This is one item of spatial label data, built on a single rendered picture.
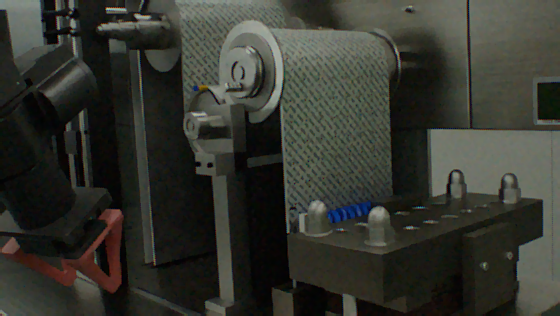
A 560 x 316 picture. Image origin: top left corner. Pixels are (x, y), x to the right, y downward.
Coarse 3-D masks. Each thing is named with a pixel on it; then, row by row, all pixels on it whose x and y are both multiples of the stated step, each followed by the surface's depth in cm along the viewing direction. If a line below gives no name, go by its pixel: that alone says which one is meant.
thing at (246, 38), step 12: (240, 36) 91; (252, 36) 89; (228, 48) 93; (264, 48) 87; (384, 48) 103; (264, 60) 87; (264, 84) 88; (264, 96) 88; (252, 108) 90; (276, 108) 92
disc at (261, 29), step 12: (240, 24) 91; (252, 24) 89; (264, 24) 87; (228, 36) 93; (264, 36) 87; (276, 48) 86; (276, 60) 86; (276, 72) 86; (276, 84) 86; (228, 96) 95; (276, 96) 87; (264, 108) 89; (252, 120) 91
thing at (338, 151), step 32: (384, 96) 101; (288, 128) 88; (320, 128) 92; (352, 128) 97; (384, 128) 102; (288, 160) 88; (320, 160) 92; (352, 160) 97; (384, 160) 102; (288, 192) 88; (320, 192) 92; (352, 192) 97; (384, 192) 102; (288, 224) 89
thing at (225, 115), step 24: (216, 120) 90; (240, 120) 91; (216, 144) 93; (240, 144) 91; (216, 168) 89; (240, 168) 92; (216, 192) 93; (240, 192) 93; (216, 216) 94; (240, 216) 93; (216, 240) 94; (240, 240) 93; (240, 264) 93; (240, 288) 94
